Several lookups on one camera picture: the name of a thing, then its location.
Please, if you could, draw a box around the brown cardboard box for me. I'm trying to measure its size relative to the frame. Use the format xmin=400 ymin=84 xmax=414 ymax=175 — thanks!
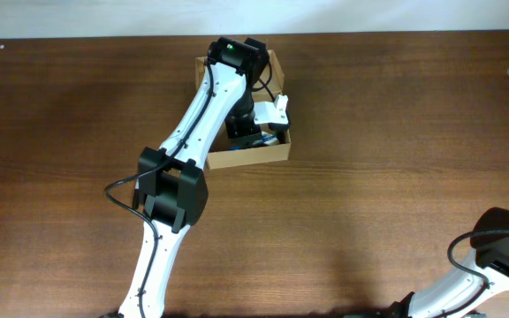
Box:
xmin=207 ymin=49 xmax=291 ymax=170

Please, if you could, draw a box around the white masking tape roll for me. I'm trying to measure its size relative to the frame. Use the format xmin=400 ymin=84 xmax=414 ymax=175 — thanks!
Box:
xmin=261 ymin=132 xmax=280 ymax=146

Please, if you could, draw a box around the black permanent marker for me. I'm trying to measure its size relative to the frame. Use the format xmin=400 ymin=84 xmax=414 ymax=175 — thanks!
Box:
xmin=131 ymin=188 xmax=140 ymax=210

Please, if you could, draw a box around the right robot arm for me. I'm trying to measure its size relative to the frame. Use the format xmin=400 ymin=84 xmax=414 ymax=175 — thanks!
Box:
xmin=380 ymin=208 xmax=509 ymax=317

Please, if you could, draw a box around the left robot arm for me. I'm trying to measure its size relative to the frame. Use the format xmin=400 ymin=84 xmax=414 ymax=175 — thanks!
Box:
xmin=114 ymin=37 xmax=270 ymax=318

